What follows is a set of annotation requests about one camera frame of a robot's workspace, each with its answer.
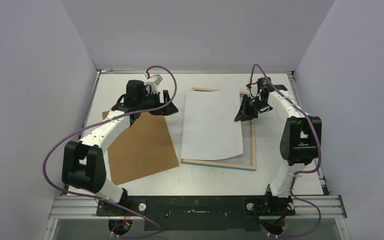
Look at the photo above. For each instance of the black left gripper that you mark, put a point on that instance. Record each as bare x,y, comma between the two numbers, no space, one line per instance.
168,109

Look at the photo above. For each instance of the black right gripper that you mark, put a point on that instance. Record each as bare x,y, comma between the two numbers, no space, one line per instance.
251,104

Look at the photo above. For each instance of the brown cardboard backing board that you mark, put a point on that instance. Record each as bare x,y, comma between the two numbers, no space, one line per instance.
144,149

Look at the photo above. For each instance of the wooden picture frame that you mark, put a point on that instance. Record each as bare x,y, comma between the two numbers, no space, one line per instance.
245,161

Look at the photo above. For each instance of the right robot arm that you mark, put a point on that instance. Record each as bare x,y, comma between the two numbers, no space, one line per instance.
298,144

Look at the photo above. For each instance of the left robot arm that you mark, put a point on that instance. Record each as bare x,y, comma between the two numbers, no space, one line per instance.
83,161

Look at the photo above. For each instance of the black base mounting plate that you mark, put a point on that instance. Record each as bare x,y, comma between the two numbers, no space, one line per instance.
212,213

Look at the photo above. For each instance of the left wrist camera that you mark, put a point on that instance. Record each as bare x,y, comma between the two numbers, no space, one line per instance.
152,84

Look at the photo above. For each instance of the aluminium front rail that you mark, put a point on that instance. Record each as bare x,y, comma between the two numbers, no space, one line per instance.
79,207

